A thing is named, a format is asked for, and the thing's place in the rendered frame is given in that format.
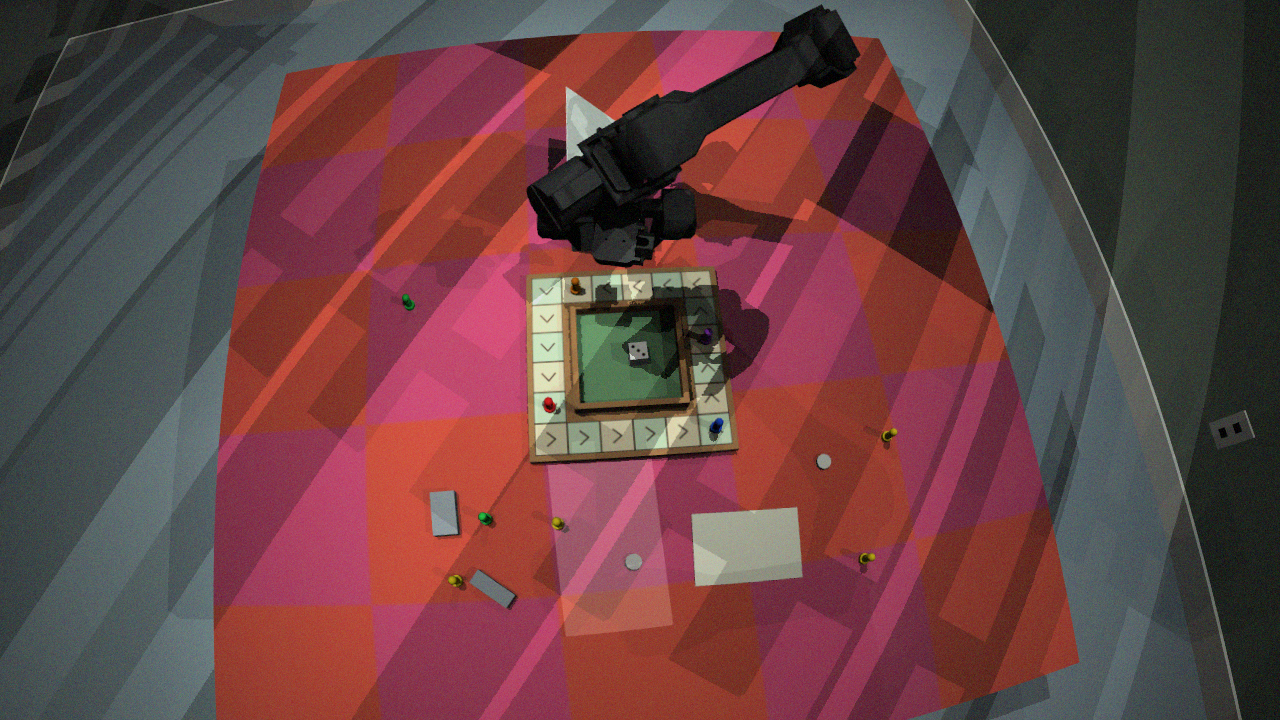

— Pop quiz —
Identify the grey die with black pips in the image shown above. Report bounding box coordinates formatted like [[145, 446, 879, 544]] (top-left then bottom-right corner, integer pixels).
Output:
[[628, 341, 648, 366]]

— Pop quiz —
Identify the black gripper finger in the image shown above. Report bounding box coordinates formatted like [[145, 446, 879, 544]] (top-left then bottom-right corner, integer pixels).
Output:
[[650, 218, 682, 250], [550, 223, 581, 251]]

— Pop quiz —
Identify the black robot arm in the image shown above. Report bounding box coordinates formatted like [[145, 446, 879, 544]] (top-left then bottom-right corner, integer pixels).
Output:
[[526, 4, 861, 268]]

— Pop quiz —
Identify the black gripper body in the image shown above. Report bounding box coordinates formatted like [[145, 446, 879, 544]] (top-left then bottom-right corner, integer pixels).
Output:
[[536, 190, 698, 238]]

